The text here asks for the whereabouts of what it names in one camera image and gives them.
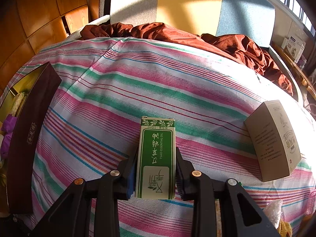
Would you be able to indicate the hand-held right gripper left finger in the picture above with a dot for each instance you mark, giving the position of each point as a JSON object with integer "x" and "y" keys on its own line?
{"x": 130, "y": 180}

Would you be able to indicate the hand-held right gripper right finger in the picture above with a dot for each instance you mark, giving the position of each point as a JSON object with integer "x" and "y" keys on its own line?
{"x": 179, "y": 180}

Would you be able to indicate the green and white box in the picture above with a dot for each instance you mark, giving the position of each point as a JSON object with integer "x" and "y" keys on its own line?
{"x": 155, "y": 158}

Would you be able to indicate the dark maroon gift box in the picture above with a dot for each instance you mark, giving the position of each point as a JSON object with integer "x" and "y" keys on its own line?
{"x": 22, "y": 153}

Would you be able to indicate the purple packet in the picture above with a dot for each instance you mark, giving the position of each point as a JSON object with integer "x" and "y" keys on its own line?
{"x": 9, "y": 124}
{"x": 6, "y": 144}

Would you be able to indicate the striped bed sheet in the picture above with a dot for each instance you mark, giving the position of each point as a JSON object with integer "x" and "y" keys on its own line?
{"x": 148, "y": 84}

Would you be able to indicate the beige cardboard box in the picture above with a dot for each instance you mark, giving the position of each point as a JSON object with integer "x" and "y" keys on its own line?
{"x": 271, "y": 140}

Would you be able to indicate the yellow fuzzy item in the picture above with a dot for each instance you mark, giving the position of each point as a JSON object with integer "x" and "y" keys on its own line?
{"x": 285, "y": 229}

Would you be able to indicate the rust brown blanket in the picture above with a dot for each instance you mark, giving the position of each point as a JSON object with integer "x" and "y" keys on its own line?
{"x": 234, "y": 47}

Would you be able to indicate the wooden bedside desk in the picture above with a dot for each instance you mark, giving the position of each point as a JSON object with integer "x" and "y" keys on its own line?
{"x": 301, "y": 76}

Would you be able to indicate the small purple container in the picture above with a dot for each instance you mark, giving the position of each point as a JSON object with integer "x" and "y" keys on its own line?
{"x": 301, "y": 61}

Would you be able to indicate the small white box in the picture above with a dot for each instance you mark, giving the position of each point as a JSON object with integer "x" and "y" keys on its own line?
{"x": 284, "y": 44}

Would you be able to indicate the padded colour-block headboard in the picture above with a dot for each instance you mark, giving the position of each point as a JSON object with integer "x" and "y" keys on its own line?
{"x": 185, "y": 7}

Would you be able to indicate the white printed carton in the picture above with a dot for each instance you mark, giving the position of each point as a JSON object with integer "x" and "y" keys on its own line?
{"x": 295, "y": 48}

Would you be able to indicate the pale cardboard box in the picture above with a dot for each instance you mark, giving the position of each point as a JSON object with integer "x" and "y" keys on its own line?
{"x": 300, "y": 30}

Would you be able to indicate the wooden wardrobe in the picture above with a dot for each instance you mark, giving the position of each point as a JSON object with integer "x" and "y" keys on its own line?
{"x": 37, "y": 9}

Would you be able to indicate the window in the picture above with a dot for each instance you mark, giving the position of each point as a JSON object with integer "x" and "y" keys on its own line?
{"x": 293, "y": 2}

